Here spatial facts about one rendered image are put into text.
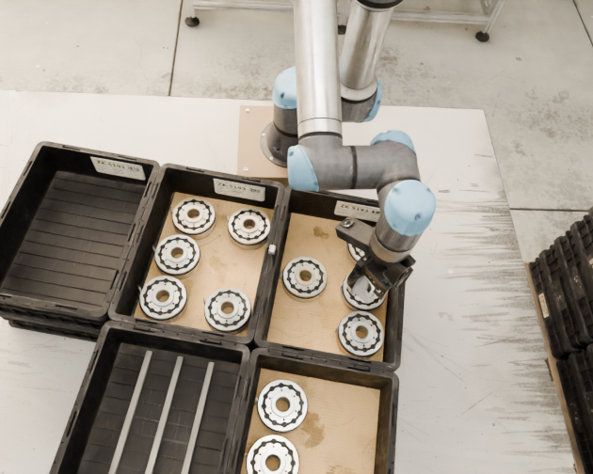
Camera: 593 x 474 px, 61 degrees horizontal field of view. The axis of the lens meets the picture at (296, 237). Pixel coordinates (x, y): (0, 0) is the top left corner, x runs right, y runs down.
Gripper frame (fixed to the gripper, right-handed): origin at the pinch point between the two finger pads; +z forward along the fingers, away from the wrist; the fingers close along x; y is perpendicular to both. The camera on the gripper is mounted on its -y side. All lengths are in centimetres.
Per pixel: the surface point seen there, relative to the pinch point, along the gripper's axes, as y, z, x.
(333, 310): -0.5, 11.0, -5.3
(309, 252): -15.5, 11.1, -0.5
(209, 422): 2.7, 11.2, -41.3
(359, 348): 10.0, 7.9, -7.5
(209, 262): -27.3, 11.1, -21.5
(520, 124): -36, 94, 169
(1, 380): -36, 24, -73
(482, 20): -95, 81, 196
